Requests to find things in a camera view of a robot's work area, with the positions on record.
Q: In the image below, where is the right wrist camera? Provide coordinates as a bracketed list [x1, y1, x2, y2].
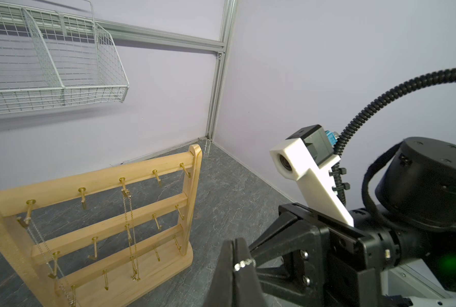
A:
[270, 125, 354, 227]

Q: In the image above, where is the gold chain necklace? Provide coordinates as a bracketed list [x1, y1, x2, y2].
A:
[120, 187, 141, 283]

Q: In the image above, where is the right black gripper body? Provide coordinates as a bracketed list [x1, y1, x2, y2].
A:
[279, 203, 401, 306]

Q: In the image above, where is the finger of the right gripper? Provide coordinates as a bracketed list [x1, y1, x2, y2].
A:
[256, 265, 325, 306]
[250, 212, 324, 269]

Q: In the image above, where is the wooden jewelry display stand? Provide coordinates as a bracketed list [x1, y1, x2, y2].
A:
[0, 144, 202, 306]

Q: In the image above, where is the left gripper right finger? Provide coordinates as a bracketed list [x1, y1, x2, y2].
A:
[235, 238, 267, 306]

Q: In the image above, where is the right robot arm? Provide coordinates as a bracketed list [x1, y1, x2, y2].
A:
[234, 68, 456, 306]

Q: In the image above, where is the white wire wall shelf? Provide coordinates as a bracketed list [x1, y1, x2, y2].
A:
[0, 2, 129, 115]

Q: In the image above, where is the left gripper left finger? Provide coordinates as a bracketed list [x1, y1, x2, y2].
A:
[203, 240, 236, 307]

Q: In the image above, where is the silver beaded chain necklace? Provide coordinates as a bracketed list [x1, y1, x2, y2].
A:
[233, 258, 257, 272]

